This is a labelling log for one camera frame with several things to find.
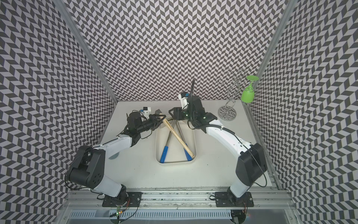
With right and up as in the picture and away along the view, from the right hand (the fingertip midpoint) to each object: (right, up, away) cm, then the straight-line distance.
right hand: (173, 113), depth 78 cm
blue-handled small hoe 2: (-6, -23, +11) cm, 26 cm away
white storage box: (0, -21, +19) cm, 28 cm away
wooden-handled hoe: (+1, -13, +3) cm, 13 cm away
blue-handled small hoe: (+9, -26, +4) cm, 28 cm away
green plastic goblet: (+48, +13, +13) cm, 52 cm away
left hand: (-5, -3, +6) cm, 8 cm away
